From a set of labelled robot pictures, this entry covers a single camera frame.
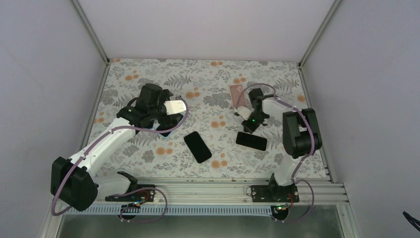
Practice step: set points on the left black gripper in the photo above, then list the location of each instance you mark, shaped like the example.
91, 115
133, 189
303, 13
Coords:
164, 120

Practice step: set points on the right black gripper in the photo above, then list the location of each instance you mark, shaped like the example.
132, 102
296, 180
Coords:
250, 128

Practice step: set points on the dark blue phone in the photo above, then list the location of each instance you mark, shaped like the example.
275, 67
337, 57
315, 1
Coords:
251, 141

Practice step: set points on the pink phone case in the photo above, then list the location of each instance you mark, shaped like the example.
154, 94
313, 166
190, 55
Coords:
237, 96

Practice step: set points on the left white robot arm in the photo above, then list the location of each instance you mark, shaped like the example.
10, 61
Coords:
73, 184

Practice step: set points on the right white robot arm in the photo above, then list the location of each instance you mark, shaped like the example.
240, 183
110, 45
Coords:
300, 138

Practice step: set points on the phone in light blue case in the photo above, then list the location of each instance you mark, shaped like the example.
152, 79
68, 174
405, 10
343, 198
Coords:
169, 126

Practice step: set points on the black phone centre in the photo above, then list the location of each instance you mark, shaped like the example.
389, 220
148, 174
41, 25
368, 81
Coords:
197, 146

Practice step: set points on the floral patterned table mat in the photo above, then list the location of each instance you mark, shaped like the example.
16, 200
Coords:
204, 84

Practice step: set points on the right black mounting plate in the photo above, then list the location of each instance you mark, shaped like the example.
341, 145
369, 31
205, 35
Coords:
276, 194

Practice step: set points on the black mounting plate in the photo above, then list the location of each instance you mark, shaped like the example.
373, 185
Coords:
144, 193
276, 194

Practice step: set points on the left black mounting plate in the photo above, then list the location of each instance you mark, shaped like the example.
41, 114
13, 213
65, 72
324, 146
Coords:
144, 193

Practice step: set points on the black object at corner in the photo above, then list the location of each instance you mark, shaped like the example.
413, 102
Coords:
413, 221

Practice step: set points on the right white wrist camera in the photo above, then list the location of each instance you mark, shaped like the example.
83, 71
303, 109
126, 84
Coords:
243, 112

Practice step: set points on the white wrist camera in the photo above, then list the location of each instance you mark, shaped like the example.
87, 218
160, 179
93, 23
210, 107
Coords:
175, 107
243, 112

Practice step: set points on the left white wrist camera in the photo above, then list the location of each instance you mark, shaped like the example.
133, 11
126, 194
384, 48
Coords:
175, 107

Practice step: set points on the aluminium rail base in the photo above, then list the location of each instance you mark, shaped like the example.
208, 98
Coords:
215, 197

